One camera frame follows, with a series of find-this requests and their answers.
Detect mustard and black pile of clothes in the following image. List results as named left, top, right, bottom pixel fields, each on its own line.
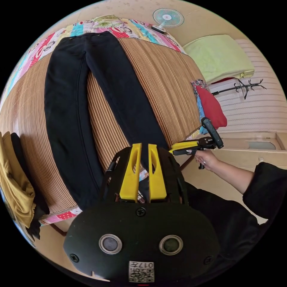
left=0, top=131, right=50, bottom=242

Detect person's right hand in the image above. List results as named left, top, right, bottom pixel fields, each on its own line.
left=194, top=149, right=220, bottom=172

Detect person's body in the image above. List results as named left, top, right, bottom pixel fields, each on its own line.
left=178, top=161, right=287, bottom=271

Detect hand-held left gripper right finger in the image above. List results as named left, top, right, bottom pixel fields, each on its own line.
left=148, top=143, right=167, bottom=199

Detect white and teal fan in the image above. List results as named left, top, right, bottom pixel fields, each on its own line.
left=151, top=8, right=185, bottom=34

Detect bed with woven mat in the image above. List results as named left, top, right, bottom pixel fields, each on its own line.
left=0, top=15, right=208, bottom=227

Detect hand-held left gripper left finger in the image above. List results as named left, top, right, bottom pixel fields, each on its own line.
left=119, top=143, right=142, bottom=200

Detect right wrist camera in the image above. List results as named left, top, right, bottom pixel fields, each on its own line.
left=201, top=117, right=225, bottom=149

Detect red and floral pile of clothes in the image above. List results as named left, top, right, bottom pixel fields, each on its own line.
left=191, top=79, right=228, bottom=135

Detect beige wooden cupboard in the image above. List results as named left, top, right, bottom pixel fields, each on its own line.
left=213, top=132, right=287, bottom=173

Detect person's right forearm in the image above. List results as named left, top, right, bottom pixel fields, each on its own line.
left=212, top=161, right=255, bottom=195

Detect black pants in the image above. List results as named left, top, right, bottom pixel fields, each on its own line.
left=44, top=30, right=171, bottom=212

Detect light green folded blanket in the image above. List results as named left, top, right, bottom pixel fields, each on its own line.
left=182, top=34, right=255, bottom=85

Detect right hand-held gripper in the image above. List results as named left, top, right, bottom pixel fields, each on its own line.
left=168, top=136, right=217, bottom=170

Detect black coat rack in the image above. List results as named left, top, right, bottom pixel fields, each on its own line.
left=210, top=78, right=268, bottom=100

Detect floral pillow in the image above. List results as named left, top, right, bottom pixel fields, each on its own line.
left=91, top=14, right=123, bottom=29

